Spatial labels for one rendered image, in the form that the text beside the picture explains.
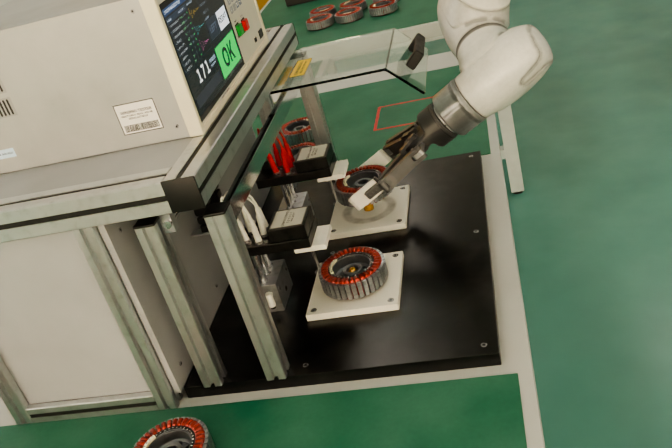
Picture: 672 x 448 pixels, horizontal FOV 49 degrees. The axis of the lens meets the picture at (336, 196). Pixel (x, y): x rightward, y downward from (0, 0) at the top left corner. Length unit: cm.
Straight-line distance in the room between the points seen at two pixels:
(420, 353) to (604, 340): 122
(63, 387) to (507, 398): 66
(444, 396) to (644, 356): 121
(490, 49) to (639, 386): 112
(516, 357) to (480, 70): 48
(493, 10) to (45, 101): 75
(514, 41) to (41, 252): 79
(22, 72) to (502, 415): 79
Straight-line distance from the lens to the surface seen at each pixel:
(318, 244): 116
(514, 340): 109
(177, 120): 105
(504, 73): 125
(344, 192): 137
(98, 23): 104
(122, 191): 96
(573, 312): 234
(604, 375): 213
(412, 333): 110
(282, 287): 123
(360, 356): 109
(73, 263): 107
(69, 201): 100
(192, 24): 110
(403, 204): 141
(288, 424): 106
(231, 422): 110
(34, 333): 119
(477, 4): 133
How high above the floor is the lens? 145
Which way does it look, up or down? 26 degrees down
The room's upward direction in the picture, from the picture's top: 16 degrees counter-clockwise
